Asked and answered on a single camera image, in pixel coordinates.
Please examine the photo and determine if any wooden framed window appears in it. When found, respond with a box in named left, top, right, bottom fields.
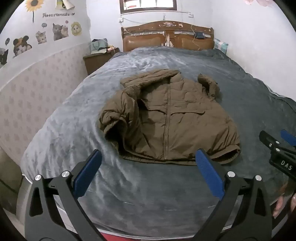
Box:
left=120, top=0, right=177, bottom=14

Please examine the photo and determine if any red cloth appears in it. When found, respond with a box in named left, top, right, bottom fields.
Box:
left=102, top=233, right=193, bottom=241

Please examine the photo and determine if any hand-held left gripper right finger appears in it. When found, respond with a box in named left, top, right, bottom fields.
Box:
left=192, top=148, right=273, bottom=241

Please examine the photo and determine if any lettering wall sticker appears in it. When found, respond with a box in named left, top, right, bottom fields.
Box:
left=42, top=13, right=75, bottom=18

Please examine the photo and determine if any grey cats wall sticker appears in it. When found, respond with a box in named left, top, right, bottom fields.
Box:
left=52, top=23, right=69, bottom=41

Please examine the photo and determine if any yellow flower cat sticker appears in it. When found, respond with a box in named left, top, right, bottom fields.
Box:
left=70, top=22, right=82, bottom=36

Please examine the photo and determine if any thin charging cable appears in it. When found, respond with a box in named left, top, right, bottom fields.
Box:
left=190, top=24, right=202, bottom=51

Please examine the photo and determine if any wooden bed headboard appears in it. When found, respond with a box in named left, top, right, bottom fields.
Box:
left=121, top=20, right=214, bottom=52

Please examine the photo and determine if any sunflower wall sticker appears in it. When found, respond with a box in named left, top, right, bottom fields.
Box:
left=25, top=0, right=45, bottom=23

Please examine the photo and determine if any brown bedside table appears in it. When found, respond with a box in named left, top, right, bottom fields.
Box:
left=83, top=47, right=121, bottom=75

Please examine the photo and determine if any black cat wall sticker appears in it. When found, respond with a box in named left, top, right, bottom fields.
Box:
left=0, top=47, right=9, bottom=67

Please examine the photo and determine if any person's right hand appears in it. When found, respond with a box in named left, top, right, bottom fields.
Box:
left=273, top=181, right=296, bottom=219

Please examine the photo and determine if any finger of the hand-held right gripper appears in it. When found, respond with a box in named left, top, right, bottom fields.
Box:
left=280, top=129, right=296, bottom=147
left=259, top=130, right=296, bottom=160

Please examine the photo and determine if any hat cat wall sticker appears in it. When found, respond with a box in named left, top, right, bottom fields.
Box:
left=13, top=35, right=33, bottom=58

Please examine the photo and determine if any grey plush blanket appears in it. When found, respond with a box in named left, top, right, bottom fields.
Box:
left=21, top=46, right=296, bottom=238

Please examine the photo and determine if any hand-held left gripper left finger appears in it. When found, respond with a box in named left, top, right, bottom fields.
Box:
left=24, top=149, right=103, bottom=241

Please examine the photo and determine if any small kitten wall sticker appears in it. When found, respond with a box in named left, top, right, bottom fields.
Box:
left=35, top=31, right=47, bottom=44

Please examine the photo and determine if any curled paper poster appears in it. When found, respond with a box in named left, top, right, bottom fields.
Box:
left=55, top=0, right=74, bottom=10

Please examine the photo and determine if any brown padded jacket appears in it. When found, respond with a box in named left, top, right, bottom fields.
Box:
left=99, top=69, right=241, bottom=166

